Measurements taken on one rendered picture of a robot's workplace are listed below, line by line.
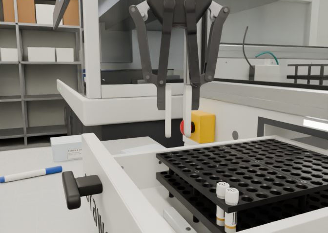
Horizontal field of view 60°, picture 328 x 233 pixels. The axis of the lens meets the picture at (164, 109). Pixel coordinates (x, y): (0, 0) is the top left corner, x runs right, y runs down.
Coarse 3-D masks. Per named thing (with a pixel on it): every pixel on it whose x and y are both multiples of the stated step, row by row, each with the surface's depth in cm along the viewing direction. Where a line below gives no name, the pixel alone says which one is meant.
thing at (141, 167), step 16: (208, 144) 49; (224, 144) 50; (304, 144) 49; (128, 160) 43; (144, 160) 44; (144, 176) 44; (144, 192) 43; (160, 192) 43; (160, 208) 39; (176, 208) 39; (192, 224) 35; (272, 224) 24; (288, 224) 24; (304, 224) 24; (320, 224) 25
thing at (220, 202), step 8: (160, 160) 40; (168, 160) 39; (176, 160) 39; (176, 168) 36; (184, 168) 36; (184, 176) 33; (192, 176) 34; (200, 176) 33; (192, 184) 32; (200, 184) 31; (208, 184) 31; (208, 192) 29; (216, 200) 27; (224, 200) 27; (224, 208) 26; (232, 208) 26; (240, 208) 26
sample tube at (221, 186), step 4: (220, 184) 28; (224, 184) 28; (228, 184) 28; (220, 188) 27; (224, 188) 27; (216, 192) 28; (220, 192) 28; (224, 192) 27; (220, 196) 28; (224, 196) 27; (220, 208) 28; (220, 212) 28; (224, 212) 28; (220, 216) 28; (224, 216) 28; (220, 220) 28; (224, 220) 28; (220, 224) 28; (224, 224) 28
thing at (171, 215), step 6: (168, 210) 36; (174, 210) 36; (168, 216) 35; (174, 216) 34; (180, 216) 34; (168, 222) 35; (174, 222) 33; (180, 222) 33; (186, 222) 33; (174, 228) 33; (180, 228) 32; (186, 228) 31; (192, 228) 32
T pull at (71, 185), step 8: (64, 176) 30; (72, 176) 30; (88, 176) 30; (96, 176) 30; (64, 184) 28; (72, 184) 28; (80, 184) 28; (88, 184) 28; (96, 184) 28; (64, 192) 28; (72, 192) 26; (80, 192) 28; (88, 192) 28; (96, 192) 28; (72, 200) 25; (80, 200) 26; (72, 208) 25
